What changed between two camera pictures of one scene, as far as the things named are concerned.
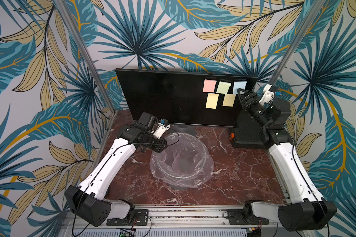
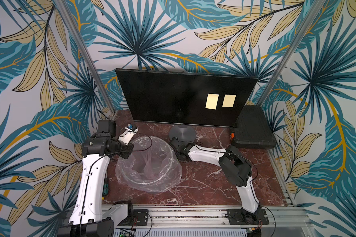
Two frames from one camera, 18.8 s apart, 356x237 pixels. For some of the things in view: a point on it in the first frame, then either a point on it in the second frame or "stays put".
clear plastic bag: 186,163 → 154,166
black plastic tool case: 247,132 stays put
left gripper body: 154,142 → 123,150
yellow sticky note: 211,101 stays put
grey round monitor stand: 186,128 stays put
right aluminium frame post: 295,41 stays put
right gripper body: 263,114 → 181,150
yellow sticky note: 229,99 stays put
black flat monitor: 185,98 stays put
